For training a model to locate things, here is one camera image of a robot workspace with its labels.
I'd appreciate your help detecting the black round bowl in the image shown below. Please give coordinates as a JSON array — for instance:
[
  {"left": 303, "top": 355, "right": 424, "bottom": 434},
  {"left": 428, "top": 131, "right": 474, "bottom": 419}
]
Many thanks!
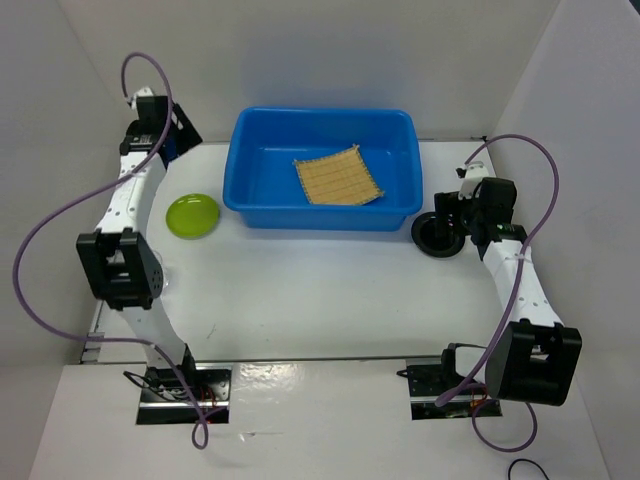
[{"left": 411, "top": 212, "right": 467, "bottom": 259}]

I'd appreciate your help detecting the green round plate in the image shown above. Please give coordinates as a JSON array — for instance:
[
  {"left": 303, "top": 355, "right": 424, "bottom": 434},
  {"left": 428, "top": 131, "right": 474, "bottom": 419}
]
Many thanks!
[{"left": 165, "top": 193, "right": 220, "bottom": 240}]

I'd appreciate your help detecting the woven bamboo placemat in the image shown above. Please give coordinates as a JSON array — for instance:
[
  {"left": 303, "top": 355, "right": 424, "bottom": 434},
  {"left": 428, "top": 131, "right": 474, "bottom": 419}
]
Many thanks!
[{"left": 293, "top": 144, "right": 384, "bottom": 206}]

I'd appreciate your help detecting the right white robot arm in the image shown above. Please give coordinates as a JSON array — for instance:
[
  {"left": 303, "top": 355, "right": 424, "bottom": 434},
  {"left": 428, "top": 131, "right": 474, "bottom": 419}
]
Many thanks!
[{"left": 434, "top": 177, "right": 582, "bottom": 406}]

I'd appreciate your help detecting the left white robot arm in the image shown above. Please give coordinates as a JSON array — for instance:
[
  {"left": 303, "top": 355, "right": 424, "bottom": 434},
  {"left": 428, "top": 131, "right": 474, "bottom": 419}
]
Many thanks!
[{"left": 76, "top": 87, "right": 202, "bottom": 401}]

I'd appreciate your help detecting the blue plastic bin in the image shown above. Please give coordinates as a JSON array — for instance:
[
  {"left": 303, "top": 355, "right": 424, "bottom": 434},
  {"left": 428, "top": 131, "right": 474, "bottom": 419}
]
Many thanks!
[{"left": 223, "top": 107, "right": 424, "bottom": 232}]

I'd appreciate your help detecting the clear plastic cup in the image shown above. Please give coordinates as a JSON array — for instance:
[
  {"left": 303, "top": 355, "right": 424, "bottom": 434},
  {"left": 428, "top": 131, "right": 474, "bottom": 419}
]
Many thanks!
[{"left": 152, "top": 249, "right": 171, "bottom": 294}]

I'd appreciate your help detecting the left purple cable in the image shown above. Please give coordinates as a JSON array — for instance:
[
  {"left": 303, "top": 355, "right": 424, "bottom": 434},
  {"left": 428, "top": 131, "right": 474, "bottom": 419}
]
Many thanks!
[{"left": 11, "top": 52, "right": 214, "bottom": 450}]

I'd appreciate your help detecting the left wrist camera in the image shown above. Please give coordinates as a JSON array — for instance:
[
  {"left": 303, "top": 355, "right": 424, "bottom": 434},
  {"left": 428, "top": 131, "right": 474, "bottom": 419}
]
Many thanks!
[{"left": 127, "top": 86, "right": 155, "bottom": 110}]

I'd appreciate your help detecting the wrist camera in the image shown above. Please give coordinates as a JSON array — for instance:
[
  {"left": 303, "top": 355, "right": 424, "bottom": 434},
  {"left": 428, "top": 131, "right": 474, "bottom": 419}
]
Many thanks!
[
  {"left": 127, "top": 86, "right": 155, "bottom": 110},
  {"left": 456, "top": 160, "right": 490, "bottom": 200}
]

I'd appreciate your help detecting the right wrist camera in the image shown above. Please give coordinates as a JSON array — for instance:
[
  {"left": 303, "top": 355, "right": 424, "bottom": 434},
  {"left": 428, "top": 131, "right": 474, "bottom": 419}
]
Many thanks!
[{"left": 456, "top": 160, "right": 490, "bottom": 200}]

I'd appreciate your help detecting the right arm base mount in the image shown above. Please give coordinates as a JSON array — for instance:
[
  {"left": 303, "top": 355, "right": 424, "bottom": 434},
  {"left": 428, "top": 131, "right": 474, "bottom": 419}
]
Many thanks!
[{"left": 397, "top": 357, "right": 501, "bottom": 421}]

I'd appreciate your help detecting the black cable loop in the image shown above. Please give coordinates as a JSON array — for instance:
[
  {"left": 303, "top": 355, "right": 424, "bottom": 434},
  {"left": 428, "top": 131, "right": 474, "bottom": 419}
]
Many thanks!
[{"left": 508, "top": 458, "right": 551, "bottom": 480}]

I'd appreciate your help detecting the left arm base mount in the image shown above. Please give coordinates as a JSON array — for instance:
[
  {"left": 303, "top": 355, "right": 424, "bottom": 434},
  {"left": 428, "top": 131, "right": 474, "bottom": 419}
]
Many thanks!
[{"left": 123, "top": 363, "right": 232, "bottom": 426}]

